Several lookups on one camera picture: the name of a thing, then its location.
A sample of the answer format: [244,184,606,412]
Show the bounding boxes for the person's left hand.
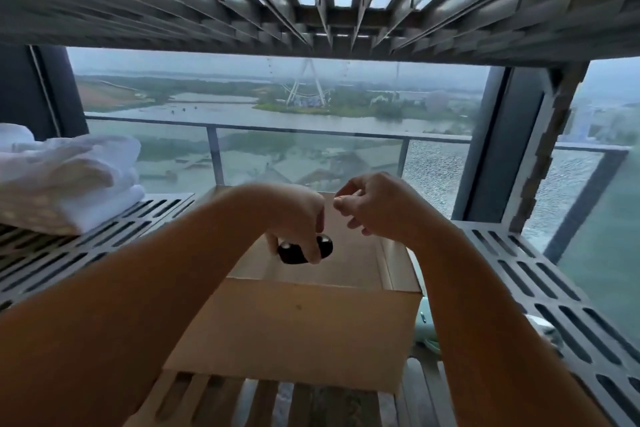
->
[248,184,327,265]

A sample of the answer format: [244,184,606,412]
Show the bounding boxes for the person's right hand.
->
[333,172,437,248]

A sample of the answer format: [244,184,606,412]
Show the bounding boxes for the small black glossy device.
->
[276,234,334,266]

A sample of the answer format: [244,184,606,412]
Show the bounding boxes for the person's left forearm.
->
[0,185,273,427]

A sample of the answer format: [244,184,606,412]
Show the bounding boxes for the person's right forearm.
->
[407,219,617,427]

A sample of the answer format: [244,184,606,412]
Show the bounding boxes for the brown cardboard box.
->
[162,185,424,395]

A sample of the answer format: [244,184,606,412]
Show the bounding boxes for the glass balcony railing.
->
[84,113,632,252]

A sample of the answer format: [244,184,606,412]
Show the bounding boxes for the distant ferris wheel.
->
[264,57,352,108]

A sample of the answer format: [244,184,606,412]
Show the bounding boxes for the pale green object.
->
[409,293,444,358]

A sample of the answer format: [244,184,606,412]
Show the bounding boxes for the light slatted shelf panel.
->
[124,356,453,427]

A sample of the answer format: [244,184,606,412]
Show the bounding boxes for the small white object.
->
[522,313,565,358]

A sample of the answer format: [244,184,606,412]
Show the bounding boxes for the grey slotted shelf panel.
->
[452,220,640,427]
[0,192,196,313]

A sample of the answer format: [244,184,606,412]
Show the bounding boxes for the white folded towel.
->
[0,122,146,237]

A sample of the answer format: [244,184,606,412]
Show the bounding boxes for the dark window frame pillar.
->
[451,65,548,222]
[0,44,90,142]

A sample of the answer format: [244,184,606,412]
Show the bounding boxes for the grey notched rack post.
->
[501,61,592,235]

